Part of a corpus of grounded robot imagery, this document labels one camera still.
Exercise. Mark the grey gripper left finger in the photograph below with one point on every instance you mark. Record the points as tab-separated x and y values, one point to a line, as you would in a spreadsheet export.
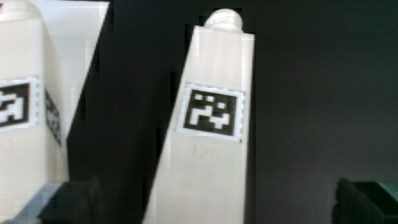
74	206

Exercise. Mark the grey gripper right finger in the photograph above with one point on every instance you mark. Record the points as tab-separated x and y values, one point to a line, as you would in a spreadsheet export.
366	202

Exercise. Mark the white leg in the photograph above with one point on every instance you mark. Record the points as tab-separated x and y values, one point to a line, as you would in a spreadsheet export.
197	193
32	154

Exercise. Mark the AprilTag marker sheet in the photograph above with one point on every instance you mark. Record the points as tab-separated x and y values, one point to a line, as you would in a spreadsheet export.
73	18

